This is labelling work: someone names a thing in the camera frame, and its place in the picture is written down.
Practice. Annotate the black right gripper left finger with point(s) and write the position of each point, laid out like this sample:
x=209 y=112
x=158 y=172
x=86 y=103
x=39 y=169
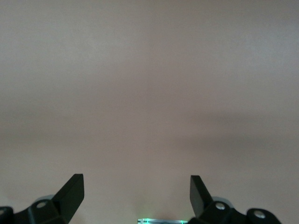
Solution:
x=67 y=200

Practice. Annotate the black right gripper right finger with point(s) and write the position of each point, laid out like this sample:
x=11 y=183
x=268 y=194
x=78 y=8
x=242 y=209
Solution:
x=201 y=200

